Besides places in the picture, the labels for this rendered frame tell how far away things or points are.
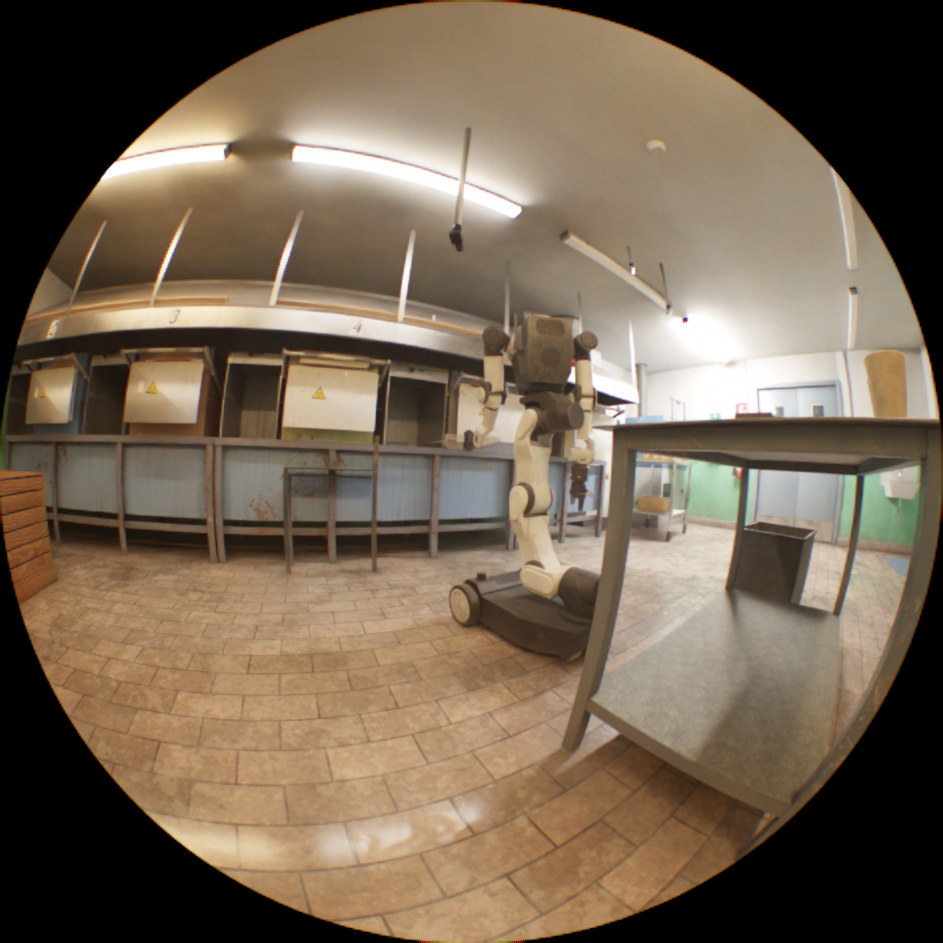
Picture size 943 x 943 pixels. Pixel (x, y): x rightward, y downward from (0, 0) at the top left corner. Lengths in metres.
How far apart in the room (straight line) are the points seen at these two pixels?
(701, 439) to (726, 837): 0.89
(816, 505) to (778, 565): 3.28
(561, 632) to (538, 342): 1.14
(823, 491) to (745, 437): 4.55
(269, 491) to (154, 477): 0.93
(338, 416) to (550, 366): 1.37
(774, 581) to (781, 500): 3.31
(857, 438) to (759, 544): 1.40
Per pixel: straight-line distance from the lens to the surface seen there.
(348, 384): 2.19
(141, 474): 2.69
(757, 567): 1.91
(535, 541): 1.42
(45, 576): 2.45
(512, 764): 0.96
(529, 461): 1.42
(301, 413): 2.15
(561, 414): 1.32
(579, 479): 1.55
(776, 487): 5.14
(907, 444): 0.57
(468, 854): 0.81
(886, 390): 0.61
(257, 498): 2.37
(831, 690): 1.16
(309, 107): 2.08
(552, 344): 1.39
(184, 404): 2.34
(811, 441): 0.55
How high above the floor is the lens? 0.76
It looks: 2 degrees down
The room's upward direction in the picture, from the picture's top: 3 degrees clockwise
